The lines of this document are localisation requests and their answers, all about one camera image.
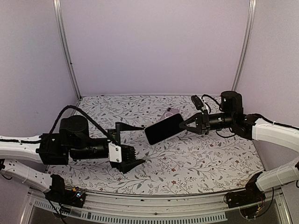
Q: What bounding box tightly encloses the blue phone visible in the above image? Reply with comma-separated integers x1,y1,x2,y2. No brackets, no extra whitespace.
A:
144,113,184,145

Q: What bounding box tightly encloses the floral patterned table mat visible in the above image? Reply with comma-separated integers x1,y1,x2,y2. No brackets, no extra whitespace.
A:
47,96,263,195

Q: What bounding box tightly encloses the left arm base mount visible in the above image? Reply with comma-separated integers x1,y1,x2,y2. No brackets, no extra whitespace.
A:
45,174,86,208

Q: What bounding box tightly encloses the aluminium frame post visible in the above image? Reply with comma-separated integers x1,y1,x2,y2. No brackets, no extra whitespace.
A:
231,0,257,91
53,0,82,100

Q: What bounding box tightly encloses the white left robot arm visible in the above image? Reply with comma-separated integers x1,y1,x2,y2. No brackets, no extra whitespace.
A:
0,115,145,203

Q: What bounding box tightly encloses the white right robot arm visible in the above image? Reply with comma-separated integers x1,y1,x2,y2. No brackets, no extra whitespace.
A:
179,91,299,203

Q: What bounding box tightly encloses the aluminium frame post back right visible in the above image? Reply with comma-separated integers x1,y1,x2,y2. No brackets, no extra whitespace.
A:
231,0,257,91

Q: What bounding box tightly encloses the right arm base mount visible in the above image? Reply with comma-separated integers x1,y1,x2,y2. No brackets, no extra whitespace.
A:
223,172,266,208

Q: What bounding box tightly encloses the front aluminium rail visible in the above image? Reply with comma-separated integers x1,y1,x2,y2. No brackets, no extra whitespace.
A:
20,188,294,224

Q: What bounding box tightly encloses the purple phone with ring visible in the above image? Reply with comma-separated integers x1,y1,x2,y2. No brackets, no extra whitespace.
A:
160,107,179,120

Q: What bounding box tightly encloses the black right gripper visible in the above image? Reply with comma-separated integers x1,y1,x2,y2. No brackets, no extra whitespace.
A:
180,110,235,135

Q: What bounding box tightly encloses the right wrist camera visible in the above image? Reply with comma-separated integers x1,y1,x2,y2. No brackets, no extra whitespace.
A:
191,95,210,114

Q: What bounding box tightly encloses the aluminium frame post back left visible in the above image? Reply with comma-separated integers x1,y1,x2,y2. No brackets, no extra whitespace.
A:
53,0,82,100

